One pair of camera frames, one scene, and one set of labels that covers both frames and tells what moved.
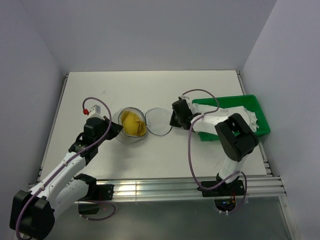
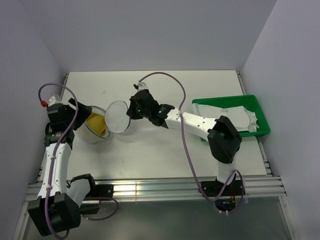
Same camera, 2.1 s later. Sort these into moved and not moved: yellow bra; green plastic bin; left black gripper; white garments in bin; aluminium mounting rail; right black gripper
Moved: yellow bra; right black gripper; left black gripper
Not moved: aluminium mounting rail; white garments in bin; green plastic bin
